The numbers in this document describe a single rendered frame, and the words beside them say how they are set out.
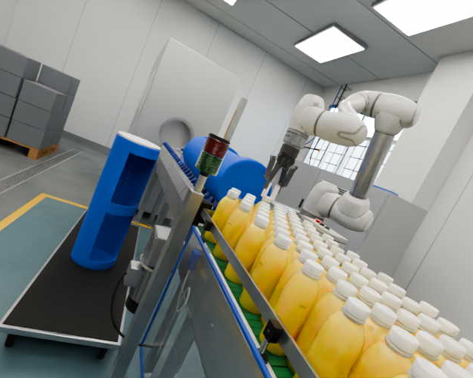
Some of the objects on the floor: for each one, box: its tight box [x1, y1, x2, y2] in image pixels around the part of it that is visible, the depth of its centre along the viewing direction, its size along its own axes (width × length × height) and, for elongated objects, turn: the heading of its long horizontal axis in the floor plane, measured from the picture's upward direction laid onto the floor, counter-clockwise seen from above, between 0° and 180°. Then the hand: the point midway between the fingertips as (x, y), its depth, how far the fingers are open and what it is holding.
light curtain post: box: [223, 98, 248, 142], centre depth 276 cm, size 6×6×170 cm
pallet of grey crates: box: [0, 37, 80, 160], centre depth 377 cm, size 120×80×119 cm
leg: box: [146, 188, 164, 227], centre depth 321 cm, size 6×6×63 cm
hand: (270, 191), depth 115 cm, fingers closed on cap, 4 cm apart
